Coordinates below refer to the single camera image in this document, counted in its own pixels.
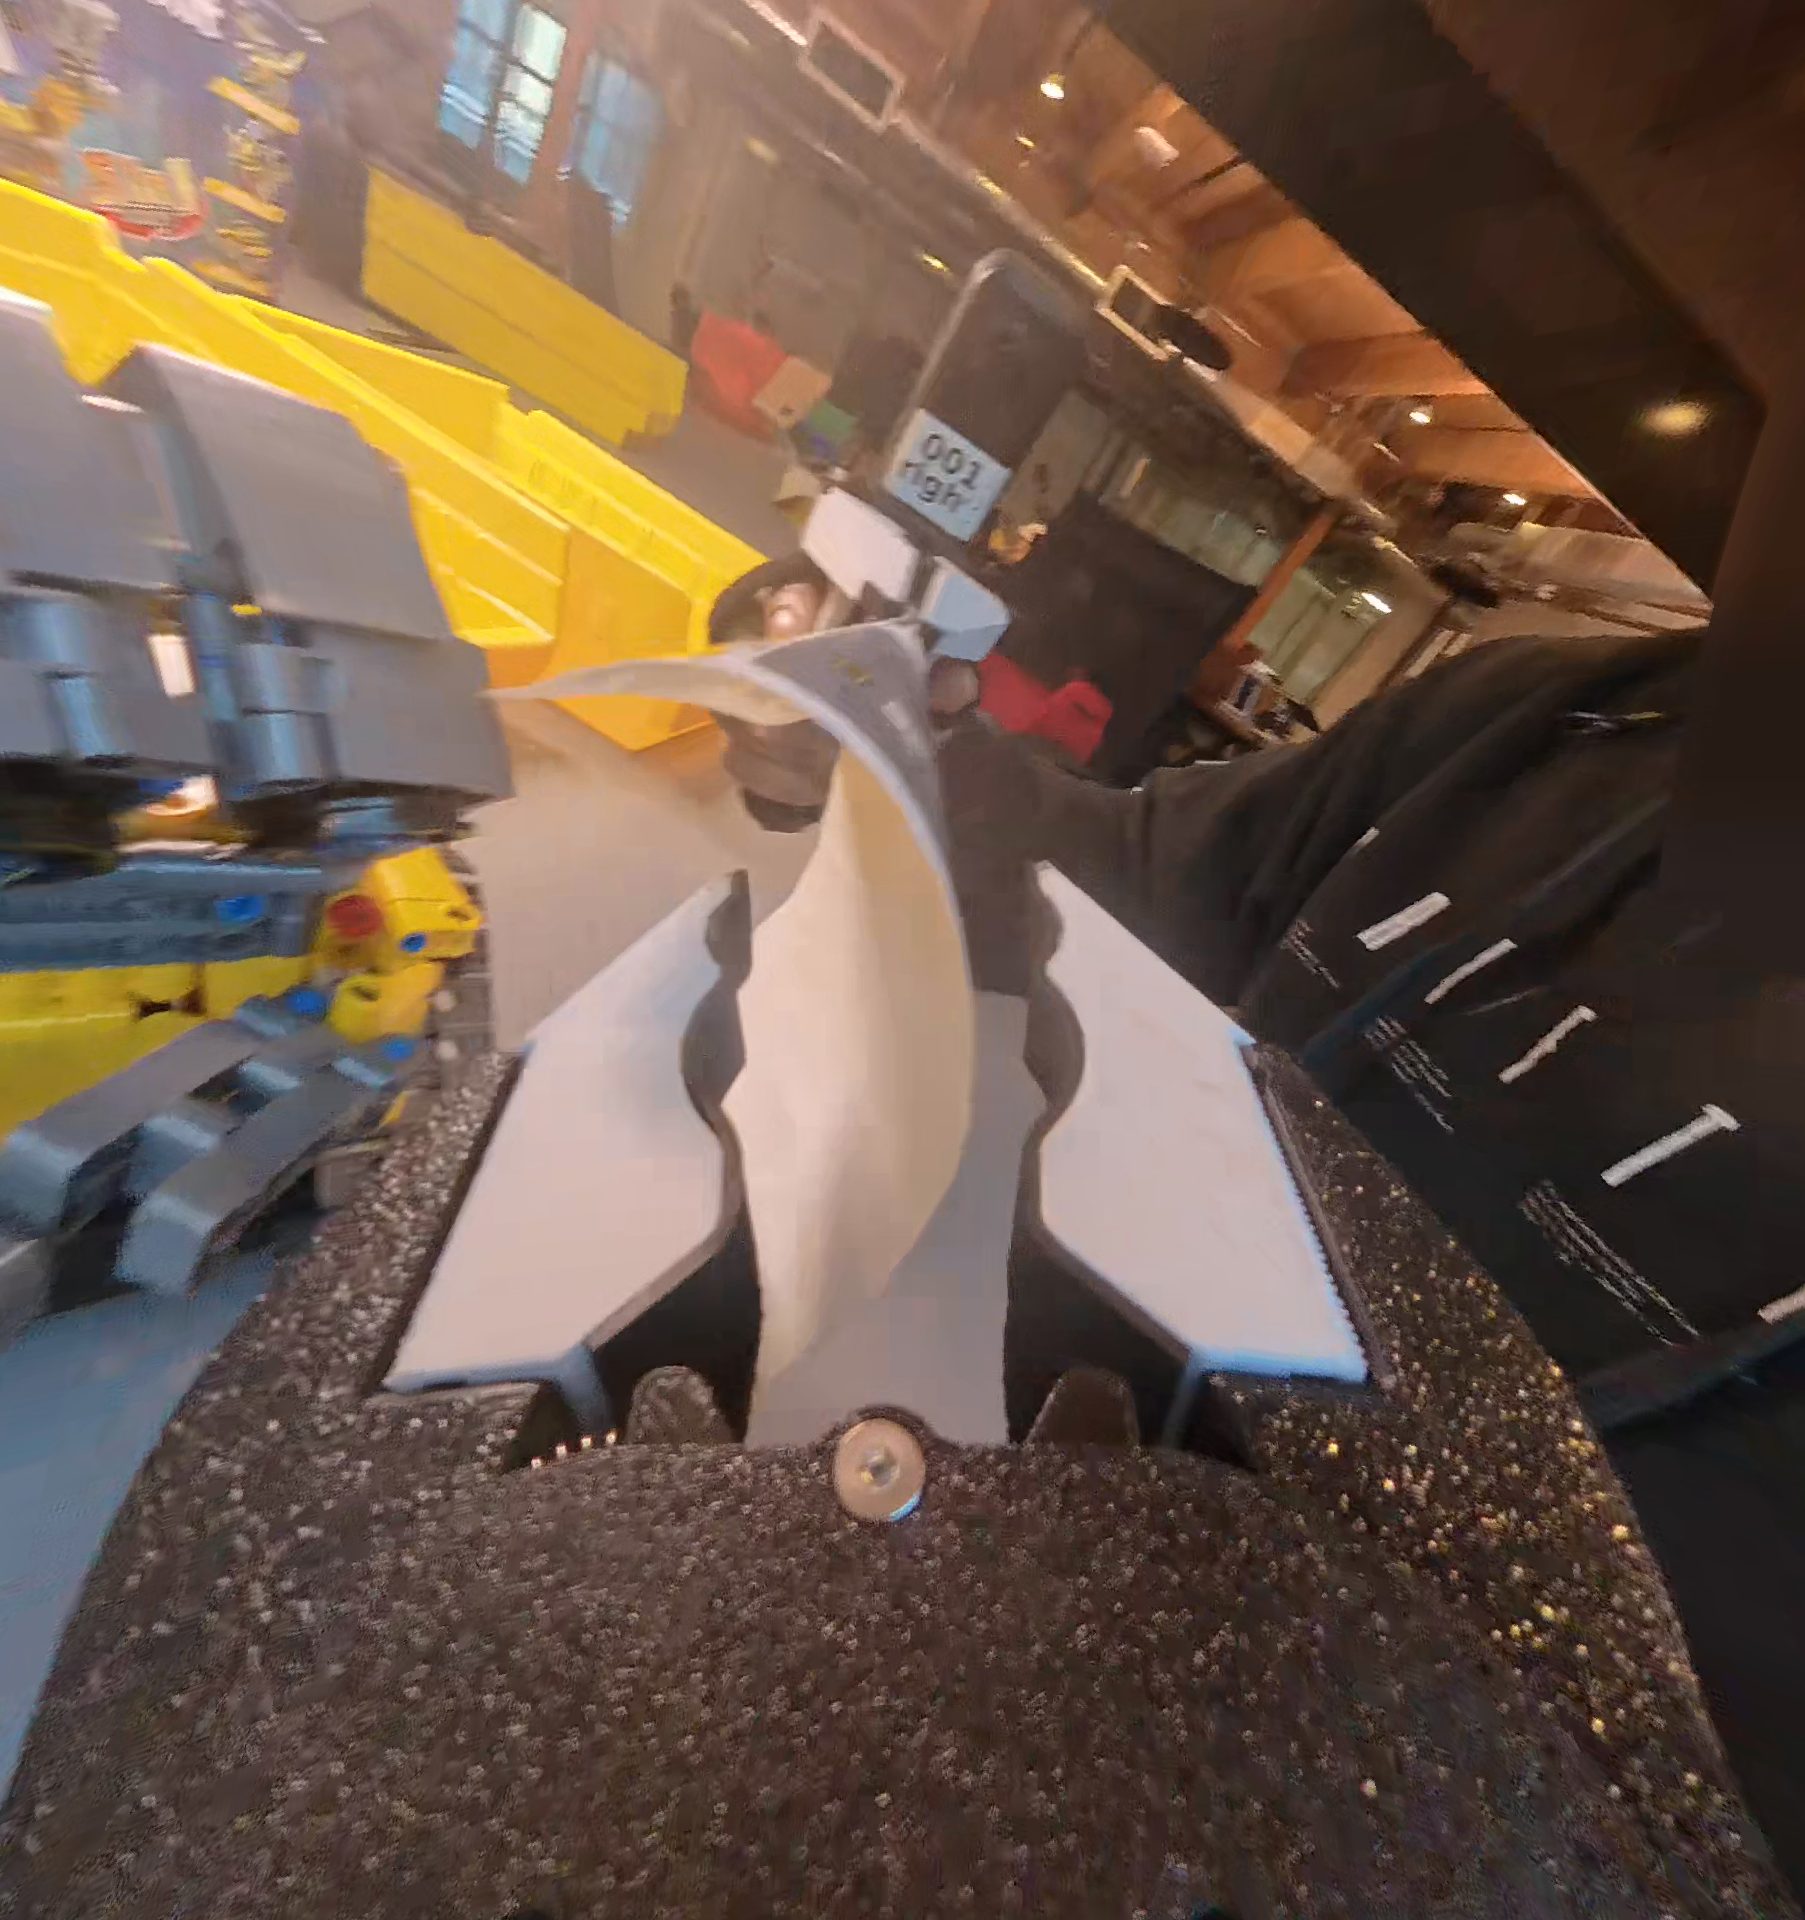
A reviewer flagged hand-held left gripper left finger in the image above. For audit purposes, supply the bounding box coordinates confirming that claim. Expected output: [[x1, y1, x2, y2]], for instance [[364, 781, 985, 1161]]
[[385, 877, 761, 1418]]

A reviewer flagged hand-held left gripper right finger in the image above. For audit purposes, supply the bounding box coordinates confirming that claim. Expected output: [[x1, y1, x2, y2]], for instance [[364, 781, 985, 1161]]
[[1014, 863, 1375, 1426]]

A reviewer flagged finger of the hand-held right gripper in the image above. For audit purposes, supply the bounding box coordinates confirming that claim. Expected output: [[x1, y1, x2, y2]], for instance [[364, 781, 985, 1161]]
[[910, 557, 1014, 662], [801, 491, 922, 605]]

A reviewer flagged yellow grey sticker sheet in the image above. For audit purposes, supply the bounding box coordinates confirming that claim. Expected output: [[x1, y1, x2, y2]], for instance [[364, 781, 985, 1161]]
[[493, 621, 983, 1446]]

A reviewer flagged yellow grey brick robot model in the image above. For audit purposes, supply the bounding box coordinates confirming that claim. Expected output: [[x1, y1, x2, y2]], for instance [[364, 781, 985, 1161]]
[[0, 269, 520, 1358]]

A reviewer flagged grey desk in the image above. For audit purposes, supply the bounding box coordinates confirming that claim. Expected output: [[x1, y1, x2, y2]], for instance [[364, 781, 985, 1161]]
[[0, 689, 783, 1862]]

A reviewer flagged yellow plastic bin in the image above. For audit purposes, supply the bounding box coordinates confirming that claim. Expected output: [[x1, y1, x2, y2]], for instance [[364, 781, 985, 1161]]
[[125, 286, 761, 750], [0, 150, 516, 422], [364, 165, 688, 447]]

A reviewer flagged window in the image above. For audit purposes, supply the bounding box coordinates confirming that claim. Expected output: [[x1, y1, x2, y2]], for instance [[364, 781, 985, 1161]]
[[439, 0, 666, 225]]

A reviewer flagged colourful toy set box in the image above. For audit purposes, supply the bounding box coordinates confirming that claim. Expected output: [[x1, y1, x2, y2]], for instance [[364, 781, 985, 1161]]
[[0, 0, 319, 286]]

